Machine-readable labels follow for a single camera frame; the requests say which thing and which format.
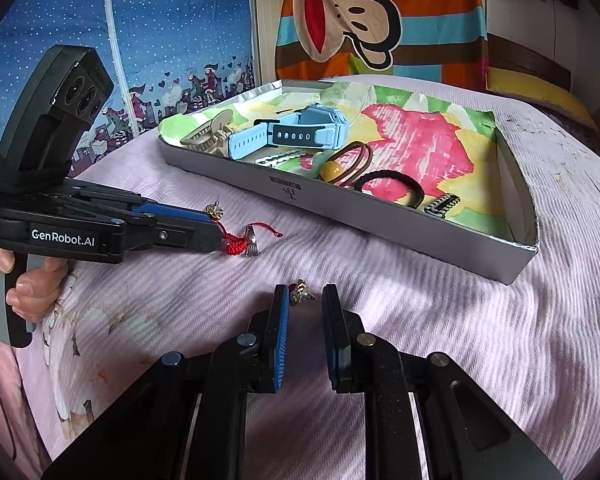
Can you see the gold earring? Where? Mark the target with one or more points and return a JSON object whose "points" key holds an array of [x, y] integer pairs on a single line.
{"points": [[300, 292], [214, 211]]}

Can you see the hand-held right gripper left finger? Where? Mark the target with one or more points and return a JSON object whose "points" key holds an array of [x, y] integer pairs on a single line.
{"points": [[280, 340]]}

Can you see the white hair clip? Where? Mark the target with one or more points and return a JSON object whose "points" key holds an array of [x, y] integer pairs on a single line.
{"points": [[275, 160]]}

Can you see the striped monkey blanket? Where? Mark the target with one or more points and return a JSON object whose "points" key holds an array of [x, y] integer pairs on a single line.
{"points": [[430, 20]]}

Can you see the colourful printed cloth liner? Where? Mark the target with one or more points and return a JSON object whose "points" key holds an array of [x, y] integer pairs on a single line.
{"points": [[420, 135]]}

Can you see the person's left hand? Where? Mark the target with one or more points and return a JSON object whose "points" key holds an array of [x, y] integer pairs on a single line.
{"points": [[35, 287]]}

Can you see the yellow pillow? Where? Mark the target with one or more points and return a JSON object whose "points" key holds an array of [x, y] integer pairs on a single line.
{"points": [[530, 87]]}

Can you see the beige hair claw clip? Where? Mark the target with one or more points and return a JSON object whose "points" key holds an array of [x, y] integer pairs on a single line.
{"points": [[205, 135]]}

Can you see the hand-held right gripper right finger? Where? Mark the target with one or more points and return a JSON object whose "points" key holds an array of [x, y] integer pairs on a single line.
{"points": [[332, 340]]}

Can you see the grey shallow cardboard box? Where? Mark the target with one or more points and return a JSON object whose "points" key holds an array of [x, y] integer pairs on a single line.
{"points": [[380, 230]]}

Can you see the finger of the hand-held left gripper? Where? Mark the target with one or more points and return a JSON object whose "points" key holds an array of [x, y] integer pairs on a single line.
{"points": [[180, 212], [190, 240]]}

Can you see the brown wooden headboard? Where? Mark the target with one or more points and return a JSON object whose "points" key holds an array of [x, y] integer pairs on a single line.
{"points": [[530, 52]]}

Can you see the small black metal clip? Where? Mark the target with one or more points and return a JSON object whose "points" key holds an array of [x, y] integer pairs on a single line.
{"points": [[442, 206]]}

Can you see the blue dotted fabric wardrobe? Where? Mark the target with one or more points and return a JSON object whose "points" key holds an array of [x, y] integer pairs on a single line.
{"points": [[180, 25]]}

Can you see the light blue watch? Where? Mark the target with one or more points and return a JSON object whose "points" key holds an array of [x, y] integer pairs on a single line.
{"points": [[300, 132]]}

